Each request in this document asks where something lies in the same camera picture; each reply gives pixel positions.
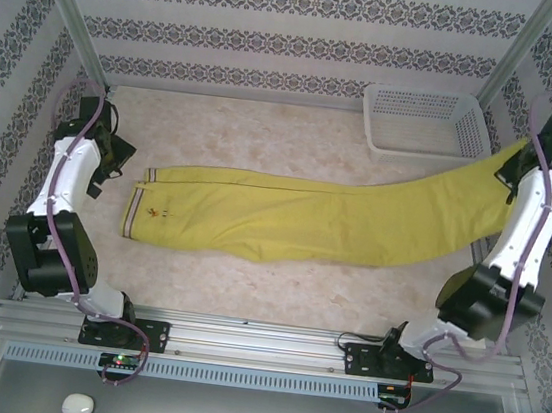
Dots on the yellow long pants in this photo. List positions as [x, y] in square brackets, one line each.
[304, 220]

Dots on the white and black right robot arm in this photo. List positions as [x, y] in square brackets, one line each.
[525, 227]

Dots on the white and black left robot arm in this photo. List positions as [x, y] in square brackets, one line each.
[68, 176]

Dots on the white plastic basket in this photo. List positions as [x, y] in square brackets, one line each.
[418, 118]

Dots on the white oval mouse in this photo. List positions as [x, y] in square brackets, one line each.
[78, 406]

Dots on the aluminium table edge rail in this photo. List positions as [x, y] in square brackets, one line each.
[244, 97]
[479, 251]

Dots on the aluminium frame post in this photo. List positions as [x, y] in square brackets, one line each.
[519, 50]
[73, 10]

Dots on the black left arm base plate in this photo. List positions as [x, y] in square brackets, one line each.
[154, 335]

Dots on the aluminium mounting rail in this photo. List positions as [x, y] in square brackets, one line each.
[249, 339]

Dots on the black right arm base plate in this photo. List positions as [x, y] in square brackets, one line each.
[358, 360]

